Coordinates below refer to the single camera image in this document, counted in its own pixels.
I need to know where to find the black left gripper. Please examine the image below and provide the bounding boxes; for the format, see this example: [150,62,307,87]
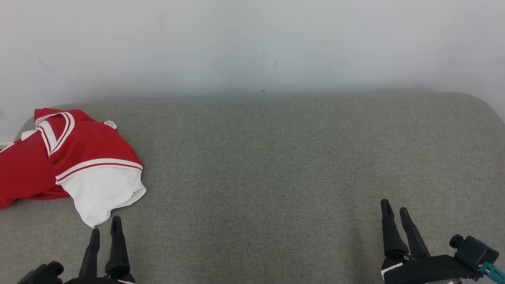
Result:
[63,215,137,284]

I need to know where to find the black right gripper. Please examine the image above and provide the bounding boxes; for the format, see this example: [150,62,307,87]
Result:
[380,198,481,284]

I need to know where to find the red jersey with white sleeves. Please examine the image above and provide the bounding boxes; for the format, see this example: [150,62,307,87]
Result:
[34,108,147,229]

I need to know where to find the teal right camera connector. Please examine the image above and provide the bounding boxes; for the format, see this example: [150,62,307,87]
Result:
[479,261,505,279]

